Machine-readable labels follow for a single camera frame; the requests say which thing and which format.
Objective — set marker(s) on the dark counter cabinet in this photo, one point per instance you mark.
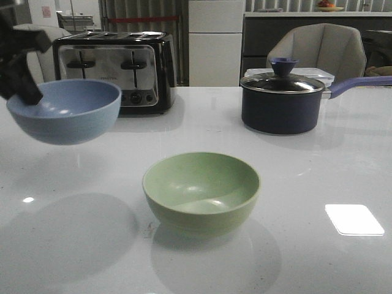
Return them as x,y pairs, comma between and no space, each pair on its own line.
263,30

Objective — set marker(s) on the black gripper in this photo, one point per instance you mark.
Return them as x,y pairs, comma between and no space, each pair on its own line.
16,78

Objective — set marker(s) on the beige chair right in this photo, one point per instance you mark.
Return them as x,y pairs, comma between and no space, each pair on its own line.
333,48

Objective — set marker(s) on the light green bowl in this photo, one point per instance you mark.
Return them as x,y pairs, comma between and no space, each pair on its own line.
201,194

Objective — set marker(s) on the white refrigerator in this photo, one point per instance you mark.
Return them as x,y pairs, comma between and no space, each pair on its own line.
215,38

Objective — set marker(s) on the fruit plate on counter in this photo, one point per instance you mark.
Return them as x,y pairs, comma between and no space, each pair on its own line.
328,6

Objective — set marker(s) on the light blue bowl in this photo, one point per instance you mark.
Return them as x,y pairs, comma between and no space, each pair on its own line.
70,112

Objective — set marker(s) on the glass pot lid blue knob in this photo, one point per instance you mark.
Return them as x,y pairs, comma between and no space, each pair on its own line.
281,80

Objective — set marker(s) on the dark blue saucepan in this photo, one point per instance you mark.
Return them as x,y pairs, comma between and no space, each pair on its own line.
288,114

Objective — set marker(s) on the black and silver toaster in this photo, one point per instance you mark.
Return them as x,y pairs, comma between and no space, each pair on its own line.
140,63

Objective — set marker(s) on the clear plastic container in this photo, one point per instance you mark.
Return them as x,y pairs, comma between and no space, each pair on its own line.
309,72

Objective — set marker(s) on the beige chair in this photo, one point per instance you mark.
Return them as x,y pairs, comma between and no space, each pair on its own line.
41,65
333,48

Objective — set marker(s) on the beige chair left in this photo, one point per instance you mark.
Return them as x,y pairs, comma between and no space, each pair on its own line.
41,65

